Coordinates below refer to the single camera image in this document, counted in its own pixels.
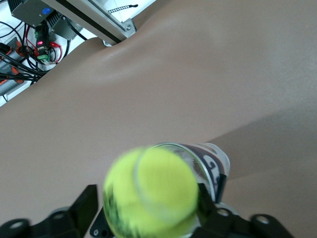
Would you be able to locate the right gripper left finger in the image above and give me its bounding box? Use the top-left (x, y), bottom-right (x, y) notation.
top-left (0, 184), bottom-right (99, 238)

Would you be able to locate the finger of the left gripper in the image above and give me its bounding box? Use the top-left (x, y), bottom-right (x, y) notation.
top-left (89, 210), bottom-right (111, 238)
top-left (215, 173), bottom-right (228, 203)

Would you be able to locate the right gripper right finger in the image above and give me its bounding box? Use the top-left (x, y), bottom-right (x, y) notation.
top-left (193, 183), bottom-right (295, 238)

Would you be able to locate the clear tennis ball tube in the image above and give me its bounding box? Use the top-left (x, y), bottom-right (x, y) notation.
top-left (148, 142), bottom-right (231, 206)

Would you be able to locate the yellow tennis ball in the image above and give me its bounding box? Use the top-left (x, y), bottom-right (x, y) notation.
top-left (103, 146), bottom-right (200, 238)

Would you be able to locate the brown table mat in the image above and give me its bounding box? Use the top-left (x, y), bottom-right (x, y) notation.
top-left (0, 0), bottom-right (317, 238)

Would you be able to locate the small green circuit board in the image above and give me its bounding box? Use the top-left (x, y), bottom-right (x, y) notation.
top-left (34, 23), bottom-right (52, 64)

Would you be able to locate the orange grey power strip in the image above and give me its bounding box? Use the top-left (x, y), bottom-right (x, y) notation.
top-left (0, 37), bottom-right (33, 96)

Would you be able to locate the grey finned box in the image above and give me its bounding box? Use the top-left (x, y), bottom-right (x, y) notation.
top-left (51, 16), bottom-right (82, 40)

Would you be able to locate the grey box with blue sticker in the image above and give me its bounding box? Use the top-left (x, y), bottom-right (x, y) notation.
top-left (7, 0), bottom-right (62, 27)

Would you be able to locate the red wire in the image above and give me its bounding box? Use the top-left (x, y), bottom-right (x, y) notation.
top-left (48, 41), bottom-right (63, 63)

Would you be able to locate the aluminium profile beam with bracket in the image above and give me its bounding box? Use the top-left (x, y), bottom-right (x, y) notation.
top-left (41, 0), bottom-right (137, 47)

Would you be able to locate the black cable tie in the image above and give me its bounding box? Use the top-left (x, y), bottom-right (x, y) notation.
top-left (108, 3), bottom-right (139, 13)

